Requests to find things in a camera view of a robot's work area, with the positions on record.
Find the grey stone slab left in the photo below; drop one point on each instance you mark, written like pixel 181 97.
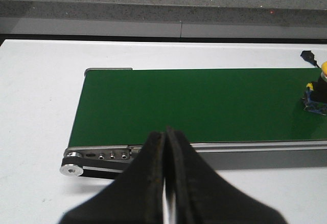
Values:
pixel 253 12

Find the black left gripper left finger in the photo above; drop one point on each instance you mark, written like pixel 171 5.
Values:
pixel 134 197

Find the black drive belt with pulley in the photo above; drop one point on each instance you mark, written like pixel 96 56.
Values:
pixel 75 164

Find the black connector with wires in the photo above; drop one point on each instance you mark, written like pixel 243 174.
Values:
pixel 309 57

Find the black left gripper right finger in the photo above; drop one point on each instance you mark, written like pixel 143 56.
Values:
pixel 203 196

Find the aluminium conveyor side rail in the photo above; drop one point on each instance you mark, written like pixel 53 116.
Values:
pixel 224 155

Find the green conveyor belt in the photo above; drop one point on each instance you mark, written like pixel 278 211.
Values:
pixel 121 107

